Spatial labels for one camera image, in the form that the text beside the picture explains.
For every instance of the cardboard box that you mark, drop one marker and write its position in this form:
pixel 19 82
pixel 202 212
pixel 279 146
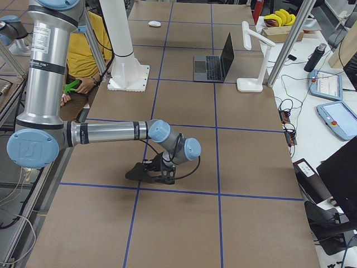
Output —
pixel 276 34

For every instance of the lower teach pendant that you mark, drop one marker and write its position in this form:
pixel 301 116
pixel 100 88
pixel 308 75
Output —
pixel 340 118

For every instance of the upper teach pendant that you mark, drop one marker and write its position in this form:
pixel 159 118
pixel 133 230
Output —
pixel 325 85

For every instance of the black water bottle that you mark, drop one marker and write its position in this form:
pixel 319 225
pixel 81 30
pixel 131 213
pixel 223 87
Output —
pixel 315 57

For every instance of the black monitor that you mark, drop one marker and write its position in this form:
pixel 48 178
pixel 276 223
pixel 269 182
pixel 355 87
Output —
pixel 338 173

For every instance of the bananas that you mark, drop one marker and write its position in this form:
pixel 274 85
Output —
pixel 279 18

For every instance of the grey laptop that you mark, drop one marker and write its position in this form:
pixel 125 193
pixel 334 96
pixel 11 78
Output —
pixel 211 68

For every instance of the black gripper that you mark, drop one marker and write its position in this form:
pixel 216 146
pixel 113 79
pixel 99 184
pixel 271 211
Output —
pixel 156 163

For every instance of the aluminium frame post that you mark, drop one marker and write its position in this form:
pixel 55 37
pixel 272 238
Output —
pixel 304 11

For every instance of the white computer mouse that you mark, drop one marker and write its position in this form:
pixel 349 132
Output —
pixel 154 24

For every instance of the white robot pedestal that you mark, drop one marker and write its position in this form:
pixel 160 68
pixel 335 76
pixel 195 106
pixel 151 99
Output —
pixel 127 73

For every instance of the small black square device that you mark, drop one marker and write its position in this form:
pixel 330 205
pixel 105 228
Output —
pixel 291 57

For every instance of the person in yellow shirt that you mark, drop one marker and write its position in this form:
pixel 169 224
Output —
pixel 80 65

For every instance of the teach pendant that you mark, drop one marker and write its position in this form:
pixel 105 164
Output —
pixel 340 118
pixel 325 85

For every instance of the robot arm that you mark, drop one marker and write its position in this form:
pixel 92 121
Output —
pixel 15 36
pixel 41 133

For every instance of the green handled tool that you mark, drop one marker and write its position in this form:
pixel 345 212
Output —
pixel 71 87

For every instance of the black mouse pad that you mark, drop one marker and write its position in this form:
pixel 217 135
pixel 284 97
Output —
pixel 139 173

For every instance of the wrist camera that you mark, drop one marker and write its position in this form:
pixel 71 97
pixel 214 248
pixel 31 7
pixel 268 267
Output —
pixel 148 165

